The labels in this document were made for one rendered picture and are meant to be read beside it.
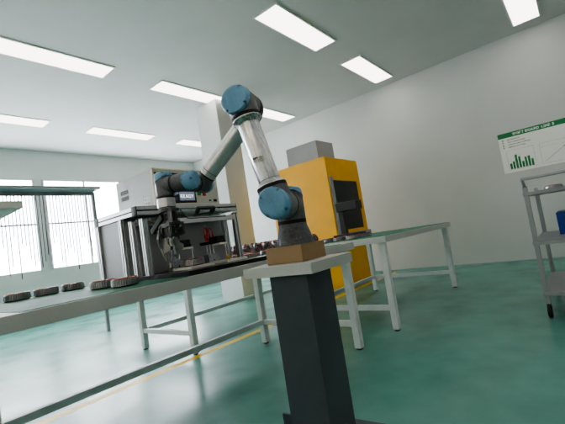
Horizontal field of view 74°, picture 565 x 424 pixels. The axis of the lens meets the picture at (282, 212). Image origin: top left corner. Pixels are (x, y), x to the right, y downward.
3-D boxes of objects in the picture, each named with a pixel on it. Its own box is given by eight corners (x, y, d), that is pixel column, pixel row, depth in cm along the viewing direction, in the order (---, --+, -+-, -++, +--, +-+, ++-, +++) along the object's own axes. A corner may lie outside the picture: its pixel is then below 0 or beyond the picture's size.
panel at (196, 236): (226, 260, 242) (219, 214, 244) (130, 278, 190) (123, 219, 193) (225, 260, 243) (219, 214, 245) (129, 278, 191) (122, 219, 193)
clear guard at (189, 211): (226, 216, 193) (224, 204, 194) (187, 219, 174) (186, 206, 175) (187, 225, 213) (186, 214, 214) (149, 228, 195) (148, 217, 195)
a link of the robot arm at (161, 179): (166, 169, 153) (148, 173, 155) (169, 196, 152) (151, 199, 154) (176, 172, 160) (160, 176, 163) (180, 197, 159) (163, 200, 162)
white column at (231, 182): (263, 294, 623) (234, 103, 648) (245, 300, 588) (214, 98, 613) (242, 295, 654) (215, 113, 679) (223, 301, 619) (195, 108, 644)
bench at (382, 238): (462, 286, 431) (449, 221, 437) (402, 332, 287) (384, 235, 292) (374, 289, 499) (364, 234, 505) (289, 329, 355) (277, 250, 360)
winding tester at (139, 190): (219, 204, 229) (214, 171, 231) (156, 206, 195) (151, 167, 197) (181, 214, 253) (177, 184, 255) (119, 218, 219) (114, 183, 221)
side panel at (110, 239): (133, 281, 192) (125, 219, 195) (128, 283, 190) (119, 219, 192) (107, 284, 210) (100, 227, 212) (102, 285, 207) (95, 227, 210)
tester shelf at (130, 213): (236, 209, 236) (235, 203, 236) (136, 214, 183) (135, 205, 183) (192, 220, 263) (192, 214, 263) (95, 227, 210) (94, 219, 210)
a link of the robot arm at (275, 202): (303, 213, 145) (256, 88, 152) (292, 212, 131) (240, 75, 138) (277, 224, 148) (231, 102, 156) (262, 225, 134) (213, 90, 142)
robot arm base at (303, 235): (321, 240, 152) (317, 216, 153) (296, 245, 141) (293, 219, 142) (294, 244, 163) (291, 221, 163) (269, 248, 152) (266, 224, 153)
